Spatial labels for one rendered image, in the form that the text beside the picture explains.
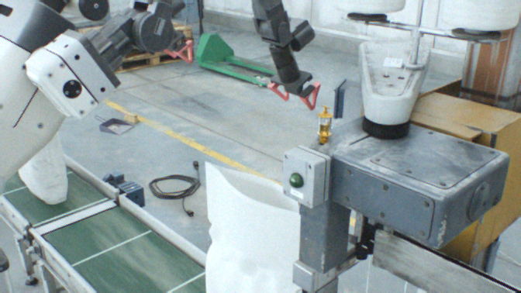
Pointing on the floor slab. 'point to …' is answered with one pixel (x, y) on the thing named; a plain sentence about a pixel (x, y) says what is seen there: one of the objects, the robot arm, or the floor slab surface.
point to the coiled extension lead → (179, 191)
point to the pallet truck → (212, 48)
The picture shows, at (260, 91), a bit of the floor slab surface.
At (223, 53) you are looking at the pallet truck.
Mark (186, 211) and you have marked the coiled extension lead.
